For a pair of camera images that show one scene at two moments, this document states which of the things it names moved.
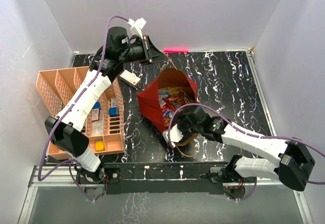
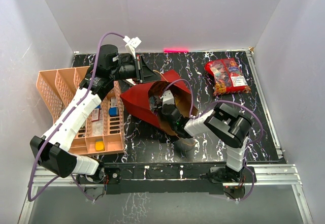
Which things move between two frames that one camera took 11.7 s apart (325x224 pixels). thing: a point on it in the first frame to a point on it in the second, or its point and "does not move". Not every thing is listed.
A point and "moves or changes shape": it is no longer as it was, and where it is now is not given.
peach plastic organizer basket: (105, 130) does not move
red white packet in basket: (95, 114) does not move
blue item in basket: (114, 112) does not move
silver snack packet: (163, 93) to (155, 102)
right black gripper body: (186, 127) to (164, 118)
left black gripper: (150, 52) to (147, 75)
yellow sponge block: (99, 146) does not move
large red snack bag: (168, 108) moves or changes shape
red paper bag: (148, 98) moves or changes shape
